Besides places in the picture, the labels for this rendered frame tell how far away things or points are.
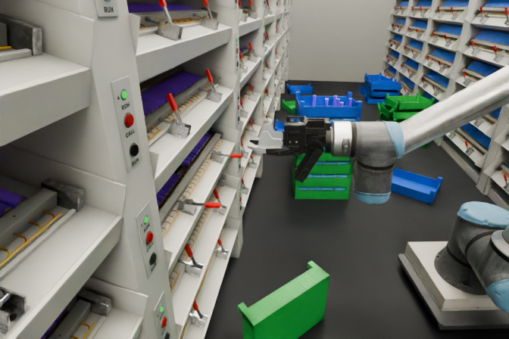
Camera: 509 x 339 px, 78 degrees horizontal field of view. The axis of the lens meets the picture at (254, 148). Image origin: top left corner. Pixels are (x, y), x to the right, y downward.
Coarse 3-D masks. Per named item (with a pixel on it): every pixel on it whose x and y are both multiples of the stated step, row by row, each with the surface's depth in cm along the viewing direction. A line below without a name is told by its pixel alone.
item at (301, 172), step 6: (312, 150) 80; (318, 150) 79; (306, 156) 83; (312, 156) 80; (318, 156) 80; (300, 162) 86; (306, 162) 81; (312, 162) 81; (300, 168) 83; (306, 168) 82; (294, 174) 85; (300, 174) 83; (306, 174) 83; (300, 180) 84
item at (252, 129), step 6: (252, 120) 181; (258, 120) 183; (246, 126) 174; (252, 126) 168; (258, 126) 182; (246, 132) 170; (252, 132) 168; (258, 132) 175; (246, 138) 163; (252, 138) 165; (246, 144) 158; (252, 144) 160; (246, 150) 152; (246, 156) 144; (246, 162) 142
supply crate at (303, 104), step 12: (300, 96) 172; (312, 96) 172; (324, 96) 172; (348, 96) 170; (300, 108) 155; (312, 108) 155; (324, 108) 155; (336, 108) 155; (348, 108) 154; (360, 108) 154
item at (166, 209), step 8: (216, 136) 107; (208, 144) 101; (208, 152) 97; (200, 160) 91; (192, 168) 86; (200, 168) 90; (184, 176) 82; (192, 176) 84; (184, 184) 79; (176, 192) 75; (168, 200) 72; (176, 200) 74; (168, 208) 70; (160, 216) 67
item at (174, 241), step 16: (224, 128) 111; (224, 144) 110; (208, 160) 97; (224, 160) 100; (208, 176) 89; (192, 192) 81; (208, 192) 83; (176, 224) 70; (192, 224) 71; (176, 240) 66; (176, 256) 63
